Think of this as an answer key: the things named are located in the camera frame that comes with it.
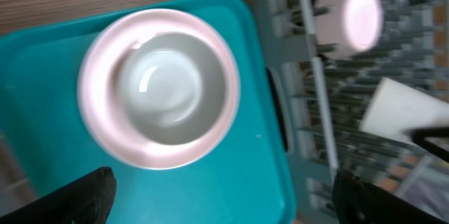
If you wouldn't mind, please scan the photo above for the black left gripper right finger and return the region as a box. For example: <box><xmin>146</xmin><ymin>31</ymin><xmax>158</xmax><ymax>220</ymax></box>
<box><xmin>332</xmin><ymin>171</ymin><xmax>445</xmax><ymax>224</ymax></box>

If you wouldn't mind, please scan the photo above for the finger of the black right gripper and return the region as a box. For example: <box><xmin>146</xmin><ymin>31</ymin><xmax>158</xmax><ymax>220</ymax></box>
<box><xmin>408</xmin><ymin>127</ymin><xmax>448</xmax><ymax>162</ymax></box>

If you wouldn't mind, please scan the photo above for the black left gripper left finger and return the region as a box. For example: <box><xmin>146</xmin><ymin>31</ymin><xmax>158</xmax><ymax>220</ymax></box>
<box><xmin>1</xmin><ymin>166</ymin><xmax>117</xmax><ymax>224</ymax></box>

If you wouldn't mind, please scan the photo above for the cream paper cup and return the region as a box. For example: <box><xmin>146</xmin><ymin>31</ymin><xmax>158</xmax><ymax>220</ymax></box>
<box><xmin>358</xmin><ymin>77</ymin><xmax>448</xmax><ymax>145</ymax></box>

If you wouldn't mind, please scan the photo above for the small white bowl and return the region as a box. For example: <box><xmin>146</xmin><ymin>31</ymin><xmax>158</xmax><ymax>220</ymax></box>
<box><xmin>314</xmin><ymin>0</ymin><xmax>384</xmax><ymax>60</ymax></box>

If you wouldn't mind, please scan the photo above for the grey dishwasher rack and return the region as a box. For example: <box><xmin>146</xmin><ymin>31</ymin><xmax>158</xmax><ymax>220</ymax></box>
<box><xmin>244</xmin><ymin>0</ymin><xmax>448</xmax><ymax>223</ymax></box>

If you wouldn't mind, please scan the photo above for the teal plastic tray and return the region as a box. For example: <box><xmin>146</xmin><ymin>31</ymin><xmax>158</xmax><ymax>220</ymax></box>
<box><xmin>1</xmin><ymin>0</ymin><xmax>296</xmax><ymax>223</ymax></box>

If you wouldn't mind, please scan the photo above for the large white plate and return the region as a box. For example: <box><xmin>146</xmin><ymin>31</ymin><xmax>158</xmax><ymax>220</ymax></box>
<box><xmin>77</xmin><ymin>8</ymin><xmax>241</xmax><ymax>170</ymax></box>

